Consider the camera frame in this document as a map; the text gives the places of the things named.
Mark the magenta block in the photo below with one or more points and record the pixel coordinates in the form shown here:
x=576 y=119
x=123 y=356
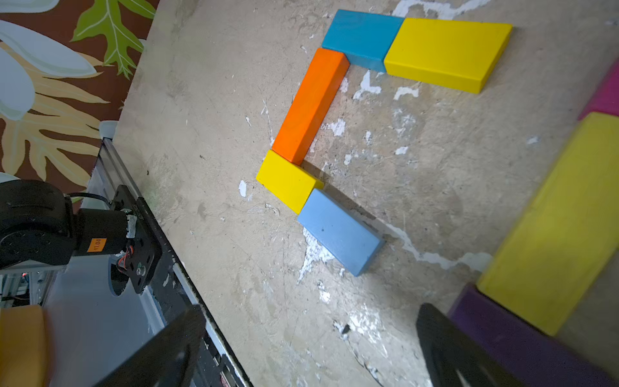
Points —
x=605 y=98

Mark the teal block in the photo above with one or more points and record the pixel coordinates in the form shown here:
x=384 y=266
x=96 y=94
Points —
x=364 y=38

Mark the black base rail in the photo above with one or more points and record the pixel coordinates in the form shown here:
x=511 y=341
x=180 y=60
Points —
x=156 y=272

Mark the orange block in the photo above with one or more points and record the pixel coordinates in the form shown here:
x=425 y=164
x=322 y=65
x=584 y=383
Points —
x=310 y=105

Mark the small yellow block top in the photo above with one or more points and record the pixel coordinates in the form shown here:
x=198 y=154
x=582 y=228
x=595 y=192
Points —
x=288 y=182

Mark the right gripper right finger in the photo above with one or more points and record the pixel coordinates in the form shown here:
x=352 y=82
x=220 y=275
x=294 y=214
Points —
x=452 y=357

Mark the long yellow block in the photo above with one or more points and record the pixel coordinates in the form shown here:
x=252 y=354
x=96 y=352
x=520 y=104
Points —
x=567 y=234

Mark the light blue block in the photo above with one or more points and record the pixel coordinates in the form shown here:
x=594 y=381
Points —
x=353 y=243

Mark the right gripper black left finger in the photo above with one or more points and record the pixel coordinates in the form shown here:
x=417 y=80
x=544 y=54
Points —
x=168 y=359

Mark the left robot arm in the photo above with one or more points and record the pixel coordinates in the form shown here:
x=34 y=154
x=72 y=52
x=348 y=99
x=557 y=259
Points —
x=39 y=225

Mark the purple block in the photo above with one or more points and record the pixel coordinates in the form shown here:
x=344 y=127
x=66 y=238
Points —
x=534 y=358

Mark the yellow object bottom left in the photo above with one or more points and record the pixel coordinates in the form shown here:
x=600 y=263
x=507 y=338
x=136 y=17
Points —
x=24 y=352

